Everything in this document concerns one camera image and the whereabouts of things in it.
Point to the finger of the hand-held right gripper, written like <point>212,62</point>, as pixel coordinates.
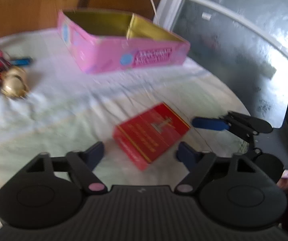
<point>209,123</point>

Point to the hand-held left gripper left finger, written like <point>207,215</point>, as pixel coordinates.
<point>95,155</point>

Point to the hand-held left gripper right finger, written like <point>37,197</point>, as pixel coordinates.
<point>185,155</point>

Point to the red box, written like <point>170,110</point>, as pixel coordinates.
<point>151,133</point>

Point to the pink cardboard box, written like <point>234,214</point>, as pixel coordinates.
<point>108,51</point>

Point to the pale checked bed sheet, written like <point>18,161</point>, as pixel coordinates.
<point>66,100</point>

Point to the gold bell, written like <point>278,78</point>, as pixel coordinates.
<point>13,82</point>

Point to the blue pen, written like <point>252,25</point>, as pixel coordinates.
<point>21,61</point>

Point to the wooden headboard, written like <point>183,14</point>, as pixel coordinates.
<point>21,2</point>

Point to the white door frame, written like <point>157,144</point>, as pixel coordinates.
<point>169,2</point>

